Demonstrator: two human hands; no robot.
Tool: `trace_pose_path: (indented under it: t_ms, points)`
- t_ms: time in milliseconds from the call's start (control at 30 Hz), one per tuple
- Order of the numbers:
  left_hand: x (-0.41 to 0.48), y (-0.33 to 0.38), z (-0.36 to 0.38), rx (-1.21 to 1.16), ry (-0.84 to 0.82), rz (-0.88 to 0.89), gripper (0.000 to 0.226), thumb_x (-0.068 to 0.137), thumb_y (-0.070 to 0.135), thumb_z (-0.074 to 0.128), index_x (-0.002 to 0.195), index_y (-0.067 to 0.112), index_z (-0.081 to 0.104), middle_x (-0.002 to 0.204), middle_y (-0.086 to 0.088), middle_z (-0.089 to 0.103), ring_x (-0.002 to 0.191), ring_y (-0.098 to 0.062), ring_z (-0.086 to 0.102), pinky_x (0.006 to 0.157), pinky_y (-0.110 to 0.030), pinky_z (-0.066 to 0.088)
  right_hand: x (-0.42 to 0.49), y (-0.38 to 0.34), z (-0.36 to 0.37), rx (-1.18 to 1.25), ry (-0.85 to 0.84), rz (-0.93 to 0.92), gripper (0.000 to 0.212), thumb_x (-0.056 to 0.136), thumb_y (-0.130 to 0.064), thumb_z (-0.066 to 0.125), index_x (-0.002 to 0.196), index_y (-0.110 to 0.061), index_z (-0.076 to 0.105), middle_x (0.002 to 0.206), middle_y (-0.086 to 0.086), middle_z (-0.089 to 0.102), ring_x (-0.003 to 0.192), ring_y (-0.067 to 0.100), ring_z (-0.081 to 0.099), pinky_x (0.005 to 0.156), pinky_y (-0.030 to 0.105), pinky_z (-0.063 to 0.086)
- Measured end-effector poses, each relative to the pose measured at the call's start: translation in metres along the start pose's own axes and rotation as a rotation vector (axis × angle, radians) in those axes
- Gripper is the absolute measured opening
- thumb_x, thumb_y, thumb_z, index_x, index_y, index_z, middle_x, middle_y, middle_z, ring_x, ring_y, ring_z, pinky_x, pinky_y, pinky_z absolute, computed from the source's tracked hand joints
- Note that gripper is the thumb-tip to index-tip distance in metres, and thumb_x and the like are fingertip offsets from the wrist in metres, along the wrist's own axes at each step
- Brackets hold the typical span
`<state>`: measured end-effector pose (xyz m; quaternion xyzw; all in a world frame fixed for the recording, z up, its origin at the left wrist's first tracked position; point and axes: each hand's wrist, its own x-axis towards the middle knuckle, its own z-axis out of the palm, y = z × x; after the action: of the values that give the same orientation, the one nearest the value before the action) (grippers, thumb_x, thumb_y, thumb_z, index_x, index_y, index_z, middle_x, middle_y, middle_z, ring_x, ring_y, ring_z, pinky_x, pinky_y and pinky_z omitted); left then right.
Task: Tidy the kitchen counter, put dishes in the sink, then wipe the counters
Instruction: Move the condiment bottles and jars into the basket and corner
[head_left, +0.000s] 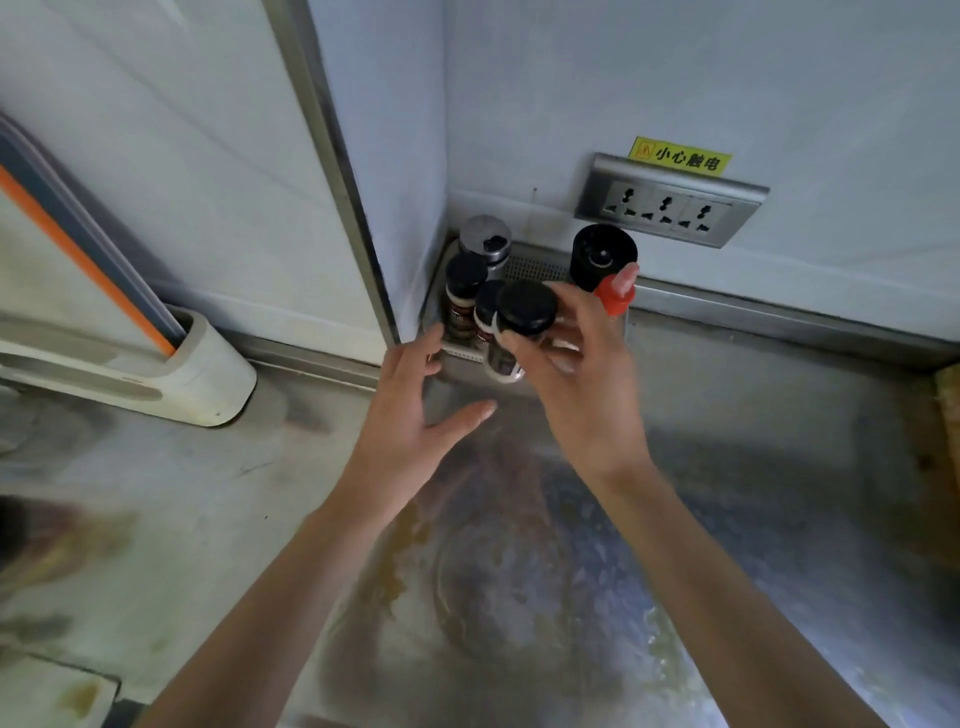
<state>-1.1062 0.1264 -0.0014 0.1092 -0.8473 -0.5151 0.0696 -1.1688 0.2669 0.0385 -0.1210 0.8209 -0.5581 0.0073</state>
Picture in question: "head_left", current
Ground person's left hand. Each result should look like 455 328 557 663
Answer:
333 323 499 526

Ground person's right hand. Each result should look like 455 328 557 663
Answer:
498 262 654 496

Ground red cap sauce bottle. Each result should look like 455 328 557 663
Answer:
592 271 639 319

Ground black cap grinder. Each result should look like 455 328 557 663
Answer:
568 222 640 294

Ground silver cap shaker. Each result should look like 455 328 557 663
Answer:
457 214 514 279

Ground person's right forearm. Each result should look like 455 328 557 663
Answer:
599 457 890 728

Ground person's left forearm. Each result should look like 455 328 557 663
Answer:
134 487 410 728

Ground grey perforated plastic tray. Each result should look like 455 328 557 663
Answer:
418 236 631 391

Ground yellow warning sticker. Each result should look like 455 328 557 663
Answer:
627 135 734 178

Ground orange-rimmed white cutting board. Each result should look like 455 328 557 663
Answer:
0 163 178 360

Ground green yellow wrap box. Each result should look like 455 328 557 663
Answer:
933 363 960 481

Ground grey triple wall socket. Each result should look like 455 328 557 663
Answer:
573 152 772 250

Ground steel wall trim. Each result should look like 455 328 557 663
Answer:
262 0 403 350

